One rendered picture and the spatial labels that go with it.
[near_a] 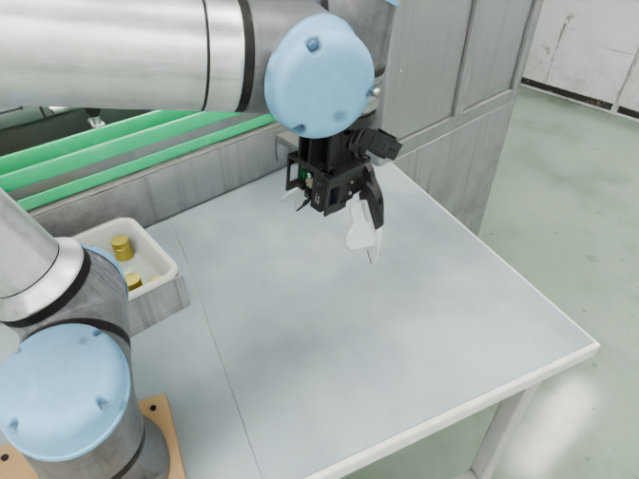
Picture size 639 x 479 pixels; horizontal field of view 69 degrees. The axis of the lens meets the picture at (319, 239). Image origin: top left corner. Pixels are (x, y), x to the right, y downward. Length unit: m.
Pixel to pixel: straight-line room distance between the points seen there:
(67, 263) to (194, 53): 0.34
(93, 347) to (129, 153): 0.60
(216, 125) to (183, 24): 0.83
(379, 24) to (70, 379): 0.45
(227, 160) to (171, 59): 0.86
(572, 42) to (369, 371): 3.44
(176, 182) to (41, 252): 0.58
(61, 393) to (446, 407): 0.53
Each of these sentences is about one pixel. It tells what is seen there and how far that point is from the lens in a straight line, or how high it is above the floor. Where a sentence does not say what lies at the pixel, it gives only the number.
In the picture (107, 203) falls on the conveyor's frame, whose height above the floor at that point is 0.85.
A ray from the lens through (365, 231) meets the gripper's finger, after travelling 0.59.
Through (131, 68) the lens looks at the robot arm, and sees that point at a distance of 0.30.
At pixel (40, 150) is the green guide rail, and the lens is 1.08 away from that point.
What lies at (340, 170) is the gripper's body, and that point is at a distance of 0.54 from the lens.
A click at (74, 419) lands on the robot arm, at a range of 0.50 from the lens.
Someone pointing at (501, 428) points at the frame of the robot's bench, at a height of 0.44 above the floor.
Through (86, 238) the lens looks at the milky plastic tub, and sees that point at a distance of 1.00.
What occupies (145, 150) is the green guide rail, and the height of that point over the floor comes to 0.92.
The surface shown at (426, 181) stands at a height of 0.61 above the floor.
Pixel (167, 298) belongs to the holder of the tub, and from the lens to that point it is 0.88.
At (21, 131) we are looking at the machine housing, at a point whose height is 0.95.
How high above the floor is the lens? 1.40
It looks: 39 degrees down
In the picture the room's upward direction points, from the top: straight up
